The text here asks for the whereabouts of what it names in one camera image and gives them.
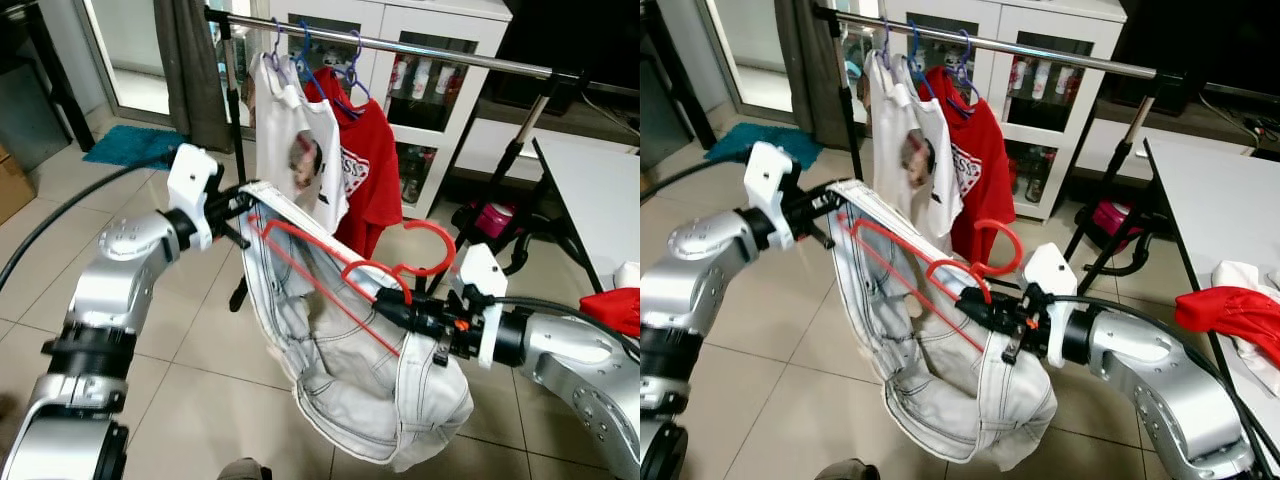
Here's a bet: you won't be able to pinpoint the red plastic hanger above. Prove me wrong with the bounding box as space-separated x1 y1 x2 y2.
248 215 459 359
835 212 1025 353

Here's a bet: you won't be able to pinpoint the white stitched jeans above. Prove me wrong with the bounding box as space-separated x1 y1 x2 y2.
238 180 476 473
825 178 1059 466

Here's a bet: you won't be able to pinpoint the blue hanger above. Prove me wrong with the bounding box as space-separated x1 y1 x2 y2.
295 22 317 87
905 22 927 87

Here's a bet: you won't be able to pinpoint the white printed t-shirt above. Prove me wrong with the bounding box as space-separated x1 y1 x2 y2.
248 50 349 236
865 50 963 251

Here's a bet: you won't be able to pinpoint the teal floor mat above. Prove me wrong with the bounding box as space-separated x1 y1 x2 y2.
705 122 791 166
82 125 191 169

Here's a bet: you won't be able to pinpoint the grey curtain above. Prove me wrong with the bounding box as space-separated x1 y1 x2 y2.
152 0 233 151
775 0 846 149

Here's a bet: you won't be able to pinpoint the pink black vacuum cleaner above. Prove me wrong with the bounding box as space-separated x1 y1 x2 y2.
1075 195 1161 279
450 198 546 279

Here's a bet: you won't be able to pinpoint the red t-shirt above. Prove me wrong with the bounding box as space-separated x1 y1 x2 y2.
920 66 1016 266
305 68 403 259

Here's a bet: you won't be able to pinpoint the dark grey cabinet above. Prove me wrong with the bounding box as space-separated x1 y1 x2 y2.
640 60 693 196
0 60 73 171

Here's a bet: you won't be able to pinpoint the red garment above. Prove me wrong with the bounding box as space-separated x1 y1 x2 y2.
580 287 641 338
1175 285 1280 366

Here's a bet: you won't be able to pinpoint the brown cardboard box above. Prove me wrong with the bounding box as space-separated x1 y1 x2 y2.
0 150 36 223

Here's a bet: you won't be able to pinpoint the white glass door cabinet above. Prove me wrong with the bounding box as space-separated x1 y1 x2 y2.
255 0 513 221
870 0 1129 223

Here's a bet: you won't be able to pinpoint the black television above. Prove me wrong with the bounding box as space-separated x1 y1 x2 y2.
495 0 641 96
1110 0 1280 101

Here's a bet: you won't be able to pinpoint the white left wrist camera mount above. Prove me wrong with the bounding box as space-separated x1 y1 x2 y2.
167 143 221 251
745 140 798 251

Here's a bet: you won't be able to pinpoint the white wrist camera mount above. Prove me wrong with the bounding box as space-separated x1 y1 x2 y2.
167 143 221 251
458 243 509 369
1022 243 1079 369
745 140 798 251

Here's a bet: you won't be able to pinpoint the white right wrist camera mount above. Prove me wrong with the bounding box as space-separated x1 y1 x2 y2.
458 243 509 369
1022 243 1079 369

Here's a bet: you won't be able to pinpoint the black clothes rack frame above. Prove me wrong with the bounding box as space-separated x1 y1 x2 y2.
205 10 606 313
815 8 1216 273

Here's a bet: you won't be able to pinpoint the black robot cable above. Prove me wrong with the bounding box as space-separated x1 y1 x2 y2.
640 155 751 201
0 155 176 291

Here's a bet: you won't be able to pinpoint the steel clothes rail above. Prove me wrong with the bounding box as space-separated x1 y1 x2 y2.
812 5 1191 81
205 8 586 81

